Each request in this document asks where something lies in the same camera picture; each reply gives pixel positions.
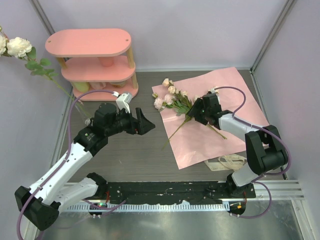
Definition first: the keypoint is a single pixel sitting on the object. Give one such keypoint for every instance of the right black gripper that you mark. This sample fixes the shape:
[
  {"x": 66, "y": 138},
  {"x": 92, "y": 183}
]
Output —
[{"x": 198, "y": 104}]

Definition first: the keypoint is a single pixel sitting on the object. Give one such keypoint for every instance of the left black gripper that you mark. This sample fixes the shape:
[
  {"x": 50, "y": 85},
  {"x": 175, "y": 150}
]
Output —
[{"x": 145, "y": 124}]

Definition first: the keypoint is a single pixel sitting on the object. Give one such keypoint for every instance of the pink flower bouquet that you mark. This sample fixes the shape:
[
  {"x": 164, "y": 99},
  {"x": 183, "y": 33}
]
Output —
[{"x": 176, "y": 100}]

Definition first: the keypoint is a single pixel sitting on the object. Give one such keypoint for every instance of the purple pink wrapping paper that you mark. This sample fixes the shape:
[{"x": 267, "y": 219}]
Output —
[{"x": 195, "y": 142}]

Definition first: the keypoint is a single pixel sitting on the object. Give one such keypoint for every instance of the cream printed ribbon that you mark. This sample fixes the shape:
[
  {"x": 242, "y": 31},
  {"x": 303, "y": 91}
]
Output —
[{"x": 230, "y": 162}]

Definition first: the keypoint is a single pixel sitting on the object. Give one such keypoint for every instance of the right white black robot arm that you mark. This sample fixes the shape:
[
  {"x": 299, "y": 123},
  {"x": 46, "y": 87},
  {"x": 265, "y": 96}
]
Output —
[{"x": 264, "y": 148}]

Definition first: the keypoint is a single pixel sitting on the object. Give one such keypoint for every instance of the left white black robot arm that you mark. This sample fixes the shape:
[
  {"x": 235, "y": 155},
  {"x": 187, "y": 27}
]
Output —
[{"x": 43, "y": 201}]

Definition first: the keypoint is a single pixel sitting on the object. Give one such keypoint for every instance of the clear glass vase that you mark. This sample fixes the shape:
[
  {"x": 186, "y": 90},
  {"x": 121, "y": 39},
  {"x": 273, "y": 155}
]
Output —
[{"x": 85, "y": 113}]

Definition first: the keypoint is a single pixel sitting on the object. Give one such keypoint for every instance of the orange patterned bowl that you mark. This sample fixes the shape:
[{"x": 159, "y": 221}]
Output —
[{"x": 118, "y": 84}]

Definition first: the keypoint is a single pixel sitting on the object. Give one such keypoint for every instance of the pink mug on shelf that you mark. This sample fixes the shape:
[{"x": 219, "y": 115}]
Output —
[{"x": 97, "y": 85}]

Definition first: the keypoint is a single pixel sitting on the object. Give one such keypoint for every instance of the yellow green cup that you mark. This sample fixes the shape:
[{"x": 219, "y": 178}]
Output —
[{"x": 81, "y": 87}]

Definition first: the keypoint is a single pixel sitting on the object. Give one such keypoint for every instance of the pink cup on shelf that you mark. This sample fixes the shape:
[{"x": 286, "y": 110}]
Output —
[{"x": 106, "y": 61}]

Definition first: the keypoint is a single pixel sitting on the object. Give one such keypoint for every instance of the pink three-tier shelf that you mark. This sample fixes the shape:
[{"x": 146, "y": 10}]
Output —
[{"x": 78, "y": 52}]

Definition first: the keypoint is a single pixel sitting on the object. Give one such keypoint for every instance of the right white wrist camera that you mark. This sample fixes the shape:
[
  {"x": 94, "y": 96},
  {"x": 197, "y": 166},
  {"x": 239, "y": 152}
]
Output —
[{"x": 213, "y": 90}]

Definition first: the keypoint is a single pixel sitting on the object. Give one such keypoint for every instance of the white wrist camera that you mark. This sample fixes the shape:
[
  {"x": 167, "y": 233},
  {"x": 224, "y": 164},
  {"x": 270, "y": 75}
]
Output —
[
  {"x": 213, "y": 90},
  {"x": 123, "y": 100}
]

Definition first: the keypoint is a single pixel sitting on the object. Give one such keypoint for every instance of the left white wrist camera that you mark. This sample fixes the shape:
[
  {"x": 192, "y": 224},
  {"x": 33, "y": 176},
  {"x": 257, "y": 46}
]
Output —
[{"x": 123, "y": 100}]

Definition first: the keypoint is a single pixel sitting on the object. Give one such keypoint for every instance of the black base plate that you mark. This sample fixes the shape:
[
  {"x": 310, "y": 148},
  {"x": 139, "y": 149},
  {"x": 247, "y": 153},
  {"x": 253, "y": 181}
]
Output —
[{"x": 175, "y": 192}]

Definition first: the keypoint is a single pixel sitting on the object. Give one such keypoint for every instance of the aluminium frame rail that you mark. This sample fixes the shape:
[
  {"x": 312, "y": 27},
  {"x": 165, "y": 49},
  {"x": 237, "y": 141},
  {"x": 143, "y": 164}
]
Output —
[{"x": 266, "y": 191}]

